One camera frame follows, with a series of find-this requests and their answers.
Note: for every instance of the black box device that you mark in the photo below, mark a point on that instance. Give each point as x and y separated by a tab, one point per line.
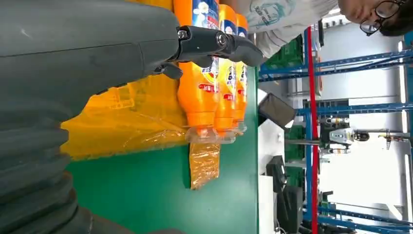
290	210

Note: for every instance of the white and black robot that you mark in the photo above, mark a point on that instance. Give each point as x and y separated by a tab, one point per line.
338	135

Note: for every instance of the red pole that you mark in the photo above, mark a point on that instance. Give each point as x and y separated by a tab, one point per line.
312	97

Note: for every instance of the white desk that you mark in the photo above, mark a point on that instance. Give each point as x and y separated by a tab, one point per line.
269	142

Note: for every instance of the orange drink bottle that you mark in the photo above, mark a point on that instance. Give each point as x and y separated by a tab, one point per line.
241	103
226	106
197	97

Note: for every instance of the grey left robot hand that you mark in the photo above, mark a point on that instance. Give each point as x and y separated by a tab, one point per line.
80	48

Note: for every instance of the green table mat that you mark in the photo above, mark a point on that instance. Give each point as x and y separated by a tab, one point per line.
145	193

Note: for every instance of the green plastic crate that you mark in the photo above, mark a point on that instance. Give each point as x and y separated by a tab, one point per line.
287	55
295	143
294	177

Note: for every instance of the person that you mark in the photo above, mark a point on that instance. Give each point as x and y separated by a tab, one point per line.
284	16

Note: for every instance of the black tablet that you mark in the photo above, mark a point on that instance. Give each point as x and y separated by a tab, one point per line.
277	109

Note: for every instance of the blue metal shelving rack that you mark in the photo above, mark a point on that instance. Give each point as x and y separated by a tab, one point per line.
355	108

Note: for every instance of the black eyeglasses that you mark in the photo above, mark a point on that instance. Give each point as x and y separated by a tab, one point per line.
385	9

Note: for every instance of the yellow plastic sheet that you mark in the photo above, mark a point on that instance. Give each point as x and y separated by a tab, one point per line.
129	122

